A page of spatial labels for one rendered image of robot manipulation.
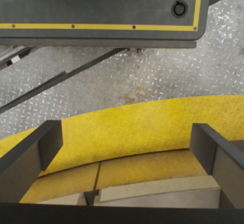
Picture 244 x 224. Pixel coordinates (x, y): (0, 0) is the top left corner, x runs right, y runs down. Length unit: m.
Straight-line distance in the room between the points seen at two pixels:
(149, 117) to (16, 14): 0.66
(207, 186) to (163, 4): 0.61
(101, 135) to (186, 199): 0.47
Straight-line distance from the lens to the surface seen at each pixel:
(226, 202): 0.72
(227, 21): 0.93
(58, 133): 0.16
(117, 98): 0.83
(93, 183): 0.85
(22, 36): 0.56
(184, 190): 0.71
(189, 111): 0.90
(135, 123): 0.87
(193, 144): 0.17
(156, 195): 0.69
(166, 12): 0.51
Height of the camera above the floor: 0.80
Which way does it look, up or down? 75 degrees down
